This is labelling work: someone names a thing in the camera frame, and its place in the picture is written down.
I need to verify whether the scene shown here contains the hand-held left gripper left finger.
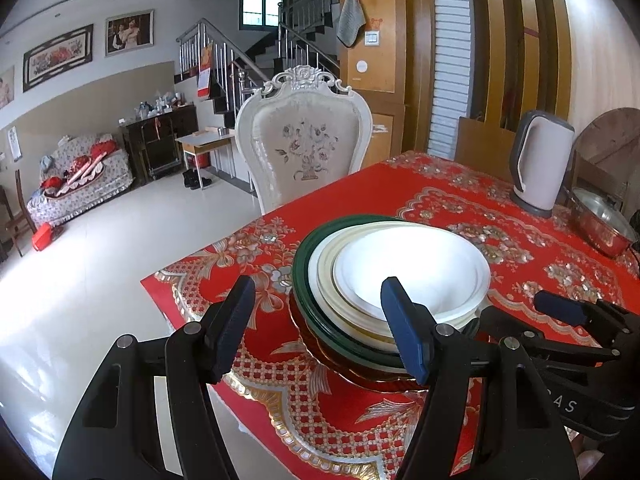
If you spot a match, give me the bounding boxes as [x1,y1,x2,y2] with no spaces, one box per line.
[52,275,257,480]

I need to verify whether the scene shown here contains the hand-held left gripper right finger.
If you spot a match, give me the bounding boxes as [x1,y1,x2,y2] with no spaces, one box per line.
[380,276,583,480]

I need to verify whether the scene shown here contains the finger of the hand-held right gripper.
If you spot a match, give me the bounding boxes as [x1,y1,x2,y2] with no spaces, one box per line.
[534,290,640,346]
[472,305,621,376]

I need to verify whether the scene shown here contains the white foam plate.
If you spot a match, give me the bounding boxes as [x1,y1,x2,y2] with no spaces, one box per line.
[331,230,490,326]

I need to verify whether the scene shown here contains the green plastic bowl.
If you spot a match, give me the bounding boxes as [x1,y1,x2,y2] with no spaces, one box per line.
[292,214,431,371]

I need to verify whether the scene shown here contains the beige plastic bowl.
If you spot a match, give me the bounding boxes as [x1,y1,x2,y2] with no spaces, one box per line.
[308,220,493,341]

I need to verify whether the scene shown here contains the stainless steel pot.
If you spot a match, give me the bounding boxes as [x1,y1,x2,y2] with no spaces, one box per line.
[564,186,640,259]

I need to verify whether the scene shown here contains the red floral tablecloth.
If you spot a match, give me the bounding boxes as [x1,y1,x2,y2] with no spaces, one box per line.
[140,151,640,480]

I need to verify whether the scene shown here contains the glass pot lid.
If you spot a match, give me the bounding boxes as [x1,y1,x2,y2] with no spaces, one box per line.
[575,187,638,241]

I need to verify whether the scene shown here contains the white electric kettle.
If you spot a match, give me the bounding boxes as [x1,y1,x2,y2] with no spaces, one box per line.
[509,109,575,218]

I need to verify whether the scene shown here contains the black boots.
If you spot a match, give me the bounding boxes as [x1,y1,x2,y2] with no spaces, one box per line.
[182,169,213,191]

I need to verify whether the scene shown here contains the brown wooden board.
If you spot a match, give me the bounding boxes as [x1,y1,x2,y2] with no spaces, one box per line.
[455,116,521,168]

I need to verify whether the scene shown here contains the small white desk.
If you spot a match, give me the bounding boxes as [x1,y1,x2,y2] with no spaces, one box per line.
[175,127,236,191]

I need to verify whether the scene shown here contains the round wooden tabletop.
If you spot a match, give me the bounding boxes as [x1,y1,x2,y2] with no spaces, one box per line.
[570,106,640,211]

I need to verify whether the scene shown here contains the dark wooden sideboard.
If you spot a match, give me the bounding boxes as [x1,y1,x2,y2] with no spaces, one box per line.
[121,104,199,181]

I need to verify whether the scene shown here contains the floral covered sofa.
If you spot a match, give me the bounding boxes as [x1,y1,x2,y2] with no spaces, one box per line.
[26,132,135,228]

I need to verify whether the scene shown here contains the white ornate chair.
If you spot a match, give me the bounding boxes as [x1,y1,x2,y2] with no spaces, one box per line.
[235,65,373,216]

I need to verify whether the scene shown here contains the red plastic object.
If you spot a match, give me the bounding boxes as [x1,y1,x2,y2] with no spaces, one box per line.
[32,223,55,252]

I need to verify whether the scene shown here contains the red cloth pile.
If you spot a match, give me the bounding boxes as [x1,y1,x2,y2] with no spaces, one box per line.
[42,142,118,196]

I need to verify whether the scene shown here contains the group of bottles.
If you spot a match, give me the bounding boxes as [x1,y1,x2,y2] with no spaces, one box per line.
[135,92,186,118]

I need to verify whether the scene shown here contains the dark wooden chair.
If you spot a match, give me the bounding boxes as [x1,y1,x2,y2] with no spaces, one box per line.
[0,169,38,261]

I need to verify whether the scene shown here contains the red hanging calendar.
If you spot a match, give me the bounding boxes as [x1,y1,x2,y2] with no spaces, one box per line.
[197,45,213,98]

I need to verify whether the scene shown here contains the staircase with steel railing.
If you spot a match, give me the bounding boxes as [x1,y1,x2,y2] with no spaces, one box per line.
[175,0,346,126]

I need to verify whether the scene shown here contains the wooden cabinet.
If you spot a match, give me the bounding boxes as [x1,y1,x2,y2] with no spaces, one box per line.
[340,0,436,161]

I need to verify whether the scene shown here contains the white slatted panel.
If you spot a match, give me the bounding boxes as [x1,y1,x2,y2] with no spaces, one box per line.
[430,0,473,161]

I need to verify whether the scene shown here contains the framed portrait photo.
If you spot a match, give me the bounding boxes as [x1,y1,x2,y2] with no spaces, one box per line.
[105,9,154,57]

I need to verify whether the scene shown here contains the framed flower painting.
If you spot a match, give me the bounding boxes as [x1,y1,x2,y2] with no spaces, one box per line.
[22,24,94,92]

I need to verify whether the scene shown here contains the grey hanging cloth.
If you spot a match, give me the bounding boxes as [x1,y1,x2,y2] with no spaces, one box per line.
[336,0,366,48]

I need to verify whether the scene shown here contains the stairwell window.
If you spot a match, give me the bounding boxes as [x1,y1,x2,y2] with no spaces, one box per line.
[239,0,292,29]

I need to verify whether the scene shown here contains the framed wall picture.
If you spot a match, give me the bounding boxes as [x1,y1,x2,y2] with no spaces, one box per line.
[0,66,16,109]

